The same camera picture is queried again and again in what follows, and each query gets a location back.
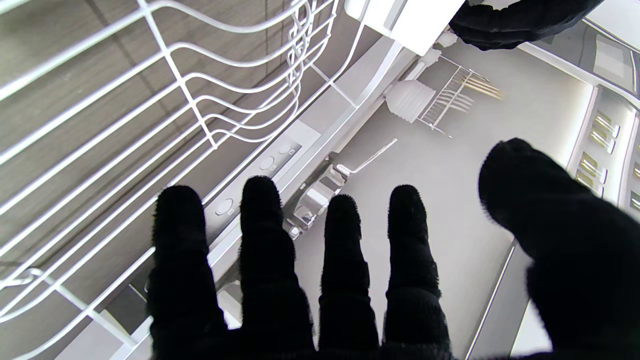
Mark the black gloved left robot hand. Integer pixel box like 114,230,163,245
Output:
448,0,606,51

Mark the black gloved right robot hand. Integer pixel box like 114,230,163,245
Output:
146,137,640,360

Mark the white plastic utensil holder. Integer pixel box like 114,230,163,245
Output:
345,0,466,57

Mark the printed kitchen backdrop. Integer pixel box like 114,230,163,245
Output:
55,0,640,360

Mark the white wire dish rack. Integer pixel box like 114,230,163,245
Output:
0,0,416,360

